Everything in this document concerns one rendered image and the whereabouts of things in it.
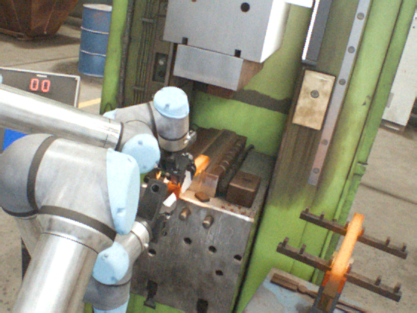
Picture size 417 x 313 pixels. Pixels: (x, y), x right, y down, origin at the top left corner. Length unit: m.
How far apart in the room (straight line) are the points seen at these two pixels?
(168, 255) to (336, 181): 0.61
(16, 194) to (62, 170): 0.09
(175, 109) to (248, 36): 0.39
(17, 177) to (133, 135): 0.28
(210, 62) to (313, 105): 0.34
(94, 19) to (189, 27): 4.67
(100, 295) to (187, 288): 0.62
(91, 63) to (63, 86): 4.59
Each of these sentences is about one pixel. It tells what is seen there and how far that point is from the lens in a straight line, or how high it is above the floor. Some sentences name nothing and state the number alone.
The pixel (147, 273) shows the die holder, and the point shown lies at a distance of 1.59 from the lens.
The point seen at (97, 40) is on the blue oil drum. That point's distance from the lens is 5.96.
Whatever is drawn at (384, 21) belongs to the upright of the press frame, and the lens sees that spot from 1.38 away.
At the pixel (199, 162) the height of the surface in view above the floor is 1.01.
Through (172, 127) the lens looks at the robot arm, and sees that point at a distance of 1.00.
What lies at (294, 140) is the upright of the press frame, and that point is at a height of 1.12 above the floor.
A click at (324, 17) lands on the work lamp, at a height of 1.52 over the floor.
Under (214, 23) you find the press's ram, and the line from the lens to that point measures 1.28.
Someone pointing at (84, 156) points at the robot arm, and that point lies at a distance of 0.64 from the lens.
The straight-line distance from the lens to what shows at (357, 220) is 1.32.
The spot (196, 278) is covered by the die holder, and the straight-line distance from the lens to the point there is 1.52.
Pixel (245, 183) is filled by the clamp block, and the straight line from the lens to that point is 1.41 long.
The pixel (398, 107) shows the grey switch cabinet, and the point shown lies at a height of 0.32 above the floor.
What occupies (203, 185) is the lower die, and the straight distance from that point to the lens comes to 1.41.
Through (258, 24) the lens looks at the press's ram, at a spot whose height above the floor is 1.47.
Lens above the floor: 1.59
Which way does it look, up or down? 23 degrees down
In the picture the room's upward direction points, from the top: 11 degrees clockwise
